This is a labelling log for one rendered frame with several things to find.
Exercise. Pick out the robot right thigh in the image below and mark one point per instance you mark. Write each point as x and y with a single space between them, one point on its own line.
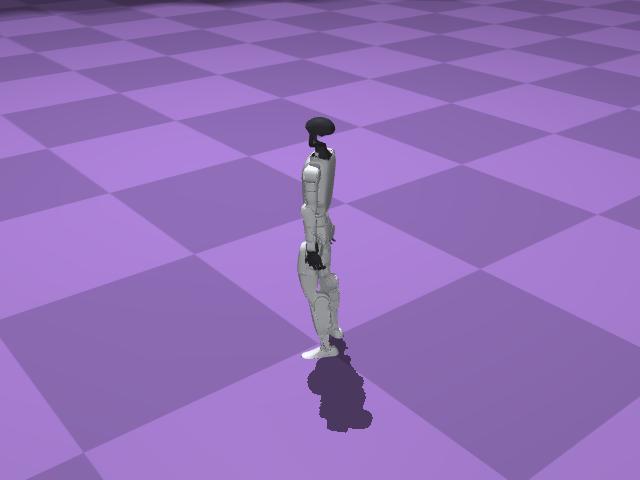
327 280

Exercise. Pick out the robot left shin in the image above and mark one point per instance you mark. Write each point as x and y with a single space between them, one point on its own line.
321 320

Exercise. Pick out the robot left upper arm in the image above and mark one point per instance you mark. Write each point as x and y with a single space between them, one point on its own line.
311 174

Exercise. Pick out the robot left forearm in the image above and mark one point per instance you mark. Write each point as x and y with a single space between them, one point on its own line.
310 222

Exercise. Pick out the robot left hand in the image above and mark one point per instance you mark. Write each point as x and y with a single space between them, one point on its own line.
314 259

